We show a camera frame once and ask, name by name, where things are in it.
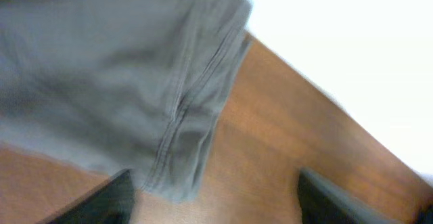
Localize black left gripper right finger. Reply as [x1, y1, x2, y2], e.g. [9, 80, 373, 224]
[297, 168, 398, 224]

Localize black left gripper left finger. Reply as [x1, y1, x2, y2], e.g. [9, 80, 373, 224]
[41, 169, 135, 224]

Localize grey shorts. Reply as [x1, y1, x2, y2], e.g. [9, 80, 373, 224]
[1, 0, 252, 202]

